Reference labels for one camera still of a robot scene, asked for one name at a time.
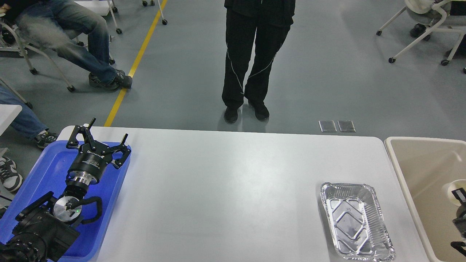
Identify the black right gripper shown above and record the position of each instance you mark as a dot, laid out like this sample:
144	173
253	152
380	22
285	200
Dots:
92	160

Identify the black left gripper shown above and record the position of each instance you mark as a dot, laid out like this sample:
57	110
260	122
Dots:
460	221

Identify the white paper cup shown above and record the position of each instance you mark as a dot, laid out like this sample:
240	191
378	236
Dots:
449	187

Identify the beige plastic bin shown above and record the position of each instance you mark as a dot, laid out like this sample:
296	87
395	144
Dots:
423	167

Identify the blue plastic tray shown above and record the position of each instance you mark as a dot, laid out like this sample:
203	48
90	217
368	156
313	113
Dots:
48	175

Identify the person leg blue jeans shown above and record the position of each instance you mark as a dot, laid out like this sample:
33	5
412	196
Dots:
26	123

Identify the white side table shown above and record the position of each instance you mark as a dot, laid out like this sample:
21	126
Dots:
7	114

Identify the black white sneaker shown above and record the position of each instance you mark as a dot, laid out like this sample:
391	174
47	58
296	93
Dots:
10	178

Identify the aluminium foil tray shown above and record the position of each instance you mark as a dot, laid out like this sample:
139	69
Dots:
356	222

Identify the seated person in jeans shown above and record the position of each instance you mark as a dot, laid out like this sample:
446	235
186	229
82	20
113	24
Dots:
74	32

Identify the right floor outlet plate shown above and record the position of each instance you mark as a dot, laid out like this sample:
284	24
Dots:
346	126

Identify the floor outlet plate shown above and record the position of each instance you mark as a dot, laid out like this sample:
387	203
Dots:
327	126
346	126

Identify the left floor outlet plate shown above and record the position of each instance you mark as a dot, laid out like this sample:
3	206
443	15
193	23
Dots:
327	126

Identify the white chair right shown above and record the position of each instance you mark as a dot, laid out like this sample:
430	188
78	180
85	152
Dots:
436	17

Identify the standing person in black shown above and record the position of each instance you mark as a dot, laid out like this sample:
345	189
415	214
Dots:
255	32

